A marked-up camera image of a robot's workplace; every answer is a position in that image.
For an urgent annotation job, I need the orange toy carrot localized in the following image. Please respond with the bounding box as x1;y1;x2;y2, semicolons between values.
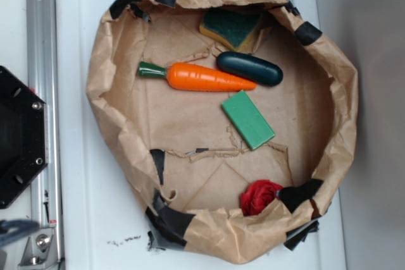
138;61;257;92

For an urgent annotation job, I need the brown paper bag bin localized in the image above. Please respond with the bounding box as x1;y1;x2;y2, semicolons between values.
86;0;358;264

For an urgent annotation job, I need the green rectangular block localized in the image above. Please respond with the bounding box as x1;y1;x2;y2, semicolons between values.
221;90;276;150

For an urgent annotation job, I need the dark green toy cucumber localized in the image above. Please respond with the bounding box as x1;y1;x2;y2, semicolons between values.
216;51;284;87

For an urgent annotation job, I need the red crumpled cloth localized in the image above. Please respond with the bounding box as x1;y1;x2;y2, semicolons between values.
240;180;283;216

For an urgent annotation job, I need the green yellow sponge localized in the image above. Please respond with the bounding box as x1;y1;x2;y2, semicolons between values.
199;8;263;51

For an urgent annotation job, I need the aluminium extrusion rail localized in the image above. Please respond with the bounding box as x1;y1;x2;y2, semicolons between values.
27;0;65;269

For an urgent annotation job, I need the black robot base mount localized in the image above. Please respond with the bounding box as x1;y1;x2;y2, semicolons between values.
1;66;47;209

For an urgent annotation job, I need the metal corner bracket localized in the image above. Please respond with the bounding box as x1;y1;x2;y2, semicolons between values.
18;228;58;269

